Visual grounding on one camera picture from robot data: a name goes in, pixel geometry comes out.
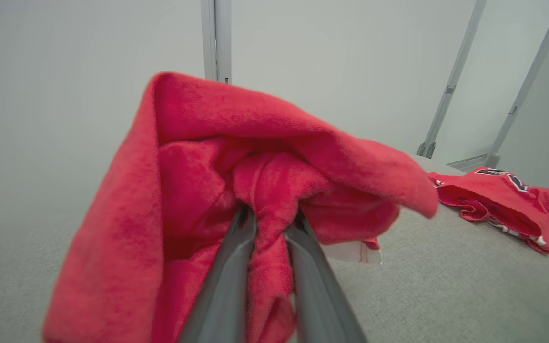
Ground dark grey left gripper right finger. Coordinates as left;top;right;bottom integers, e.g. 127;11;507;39
284;212;368;343

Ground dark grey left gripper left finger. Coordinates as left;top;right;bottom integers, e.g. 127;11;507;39
178;205;258;343

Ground red shorts with white stripe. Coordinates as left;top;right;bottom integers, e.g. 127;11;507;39
41;71;439;343

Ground red shirt with white sleeves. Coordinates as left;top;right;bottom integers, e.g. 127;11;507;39
428;166;549;254

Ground grey metal rail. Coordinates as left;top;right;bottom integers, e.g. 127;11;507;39
446;154;489;173

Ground grey metal partition post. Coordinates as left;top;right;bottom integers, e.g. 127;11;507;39
417;0;487;159
201;0;232;84
484;0;549;168

